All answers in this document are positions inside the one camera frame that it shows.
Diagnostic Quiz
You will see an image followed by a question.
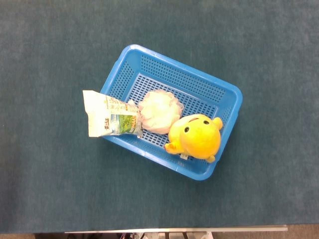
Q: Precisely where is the pink mesh bath sponge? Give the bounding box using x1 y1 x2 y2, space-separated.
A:
138 91 184 134

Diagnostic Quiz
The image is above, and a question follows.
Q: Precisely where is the yellow plush toy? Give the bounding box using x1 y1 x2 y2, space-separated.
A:
163 114 224 163

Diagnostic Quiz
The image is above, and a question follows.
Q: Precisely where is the white snack bag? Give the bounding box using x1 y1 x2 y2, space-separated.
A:
82 90 144 139

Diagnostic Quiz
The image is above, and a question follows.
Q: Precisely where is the blue perforated plastic basket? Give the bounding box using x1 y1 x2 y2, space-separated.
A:
99 44 243 181

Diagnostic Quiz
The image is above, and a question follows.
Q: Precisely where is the teal felt table cloth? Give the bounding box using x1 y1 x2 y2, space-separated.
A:
0 0 319 235

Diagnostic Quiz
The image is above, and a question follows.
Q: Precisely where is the white table edge strip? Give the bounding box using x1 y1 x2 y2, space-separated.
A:
65 225 288 234

